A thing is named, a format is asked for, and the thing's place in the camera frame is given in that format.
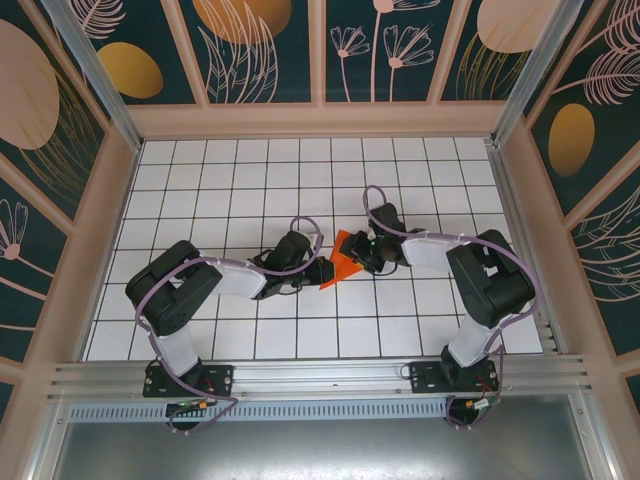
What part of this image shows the orange square paper sheet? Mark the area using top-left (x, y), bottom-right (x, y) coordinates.
top-left (318, 229), bottom-right (365, 292)

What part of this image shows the grey metal sheet panel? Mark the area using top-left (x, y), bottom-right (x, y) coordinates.
top-left (29, 399), bottom-right (616, 480)

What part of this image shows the long aluminium mounting rail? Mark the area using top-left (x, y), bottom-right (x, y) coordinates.
top-left (47, 353), bottom-right (596, 401)

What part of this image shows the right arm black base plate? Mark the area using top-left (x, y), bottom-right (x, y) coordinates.
top-left (408, 360), bottom-right (501, 395)

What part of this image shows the grey slotted cable duct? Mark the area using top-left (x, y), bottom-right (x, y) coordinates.
top-left (67, 397), bottom-right (451, 422)

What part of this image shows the aluminium side rail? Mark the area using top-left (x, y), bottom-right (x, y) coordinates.
top-left (487, 142), bottom-right (569, 356)

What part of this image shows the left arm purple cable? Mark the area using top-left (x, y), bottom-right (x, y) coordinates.
top-left (135, 215), bottom-right (325, 435)

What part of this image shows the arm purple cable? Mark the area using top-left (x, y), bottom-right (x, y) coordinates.
top-left (363, 185), bottom-right (540, 431)
top-left (135, 215), bottom-right (325, 435)

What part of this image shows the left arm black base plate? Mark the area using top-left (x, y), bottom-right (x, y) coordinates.
top-left (143, 363), bottom-right (236, 399)

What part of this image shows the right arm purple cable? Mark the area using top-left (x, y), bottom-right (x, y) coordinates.
top-left (363, 185), bottom-right (540, 431)

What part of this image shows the aluminium corner post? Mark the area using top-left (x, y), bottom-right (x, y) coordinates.
top-left (489, 0), bottom-right (584, 146)
top-left (42, 0), bottom-right (144, 151)

